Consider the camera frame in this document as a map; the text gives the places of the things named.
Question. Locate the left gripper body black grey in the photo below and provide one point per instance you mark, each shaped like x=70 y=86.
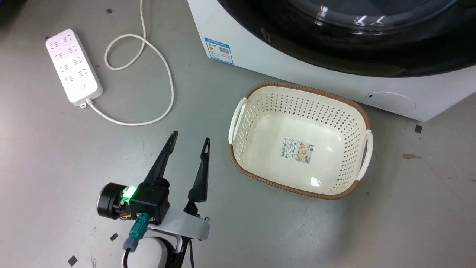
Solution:
x=187 y=224

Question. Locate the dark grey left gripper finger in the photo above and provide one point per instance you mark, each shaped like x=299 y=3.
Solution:
x=160 y=167
x=200 y=186

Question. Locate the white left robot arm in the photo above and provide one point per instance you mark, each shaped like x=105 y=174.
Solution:
x=150 y=255

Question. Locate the white washing machine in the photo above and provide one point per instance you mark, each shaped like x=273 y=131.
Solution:
x=316 y=70

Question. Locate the black glass washing machine door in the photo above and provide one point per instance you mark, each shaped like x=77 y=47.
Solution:
x=357 y=41

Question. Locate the black floor tape mark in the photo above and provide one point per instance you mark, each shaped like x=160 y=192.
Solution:
x=418 y=128
x=72 y=260
x=113 y=236

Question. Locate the paper product label sticker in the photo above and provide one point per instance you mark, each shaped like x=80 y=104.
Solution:
x=297 y=150

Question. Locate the cream laundry basket brown rim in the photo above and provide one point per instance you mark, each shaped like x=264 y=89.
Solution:
x=297 y=145

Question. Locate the blue energy label sticker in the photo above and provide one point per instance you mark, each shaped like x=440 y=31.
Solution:
x=218 y=50

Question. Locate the white power strip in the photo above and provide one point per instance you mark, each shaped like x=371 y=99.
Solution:
x=73 y=66

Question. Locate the round white filter cover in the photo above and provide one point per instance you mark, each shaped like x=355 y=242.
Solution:
x=390 y=101

